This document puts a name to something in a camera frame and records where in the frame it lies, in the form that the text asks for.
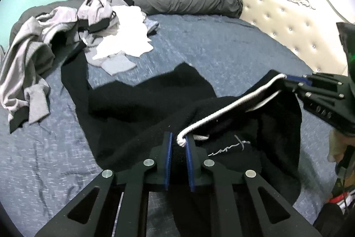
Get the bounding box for blue bed sheet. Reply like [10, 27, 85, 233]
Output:
[0, 13, 340, 237]

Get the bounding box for blue plaid garment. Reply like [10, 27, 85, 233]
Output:
[143, 18, 160, 35]

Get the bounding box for light grey jacket black cuffs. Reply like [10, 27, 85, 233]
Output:
[0, 0, 120, 133]

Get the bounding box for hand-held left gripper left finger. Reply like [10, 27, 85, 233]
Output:
[35, 131, 174, 237]

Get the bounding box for person's right hand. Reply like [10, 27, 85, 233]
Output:
[327, 130, 350, 163]

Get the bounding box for thin black cable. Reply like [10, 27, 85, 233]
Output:
[336, 143, 355, 215]

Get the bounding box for heather grey sweatshirt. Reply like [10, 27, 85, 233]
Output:
[0, 40, 55, 126]

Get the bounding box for white tufted headboard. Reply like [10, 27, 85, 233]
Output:
[216, 0, 355, 77]

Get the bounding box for white shirt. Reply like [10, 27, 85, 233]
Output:
[91, 5, 154, 60]

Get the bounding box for grey knit garment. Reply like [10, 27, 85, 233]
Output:
[85, 32, 137, 76]

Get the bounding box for dark cloth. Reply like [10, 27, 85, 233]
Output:
[314, 202, 355, 237]

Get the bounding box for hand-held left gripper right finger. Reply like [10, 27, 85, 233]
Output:
[184, 135, 323, 237]

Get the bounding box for black sweater white collar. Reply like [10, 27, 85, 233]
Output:
[60, 44, 303, 237]

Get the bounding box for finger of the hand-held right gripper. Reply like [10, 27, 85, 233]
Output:
[293, 86, 345, 105]
[283, 73, 346, 88]

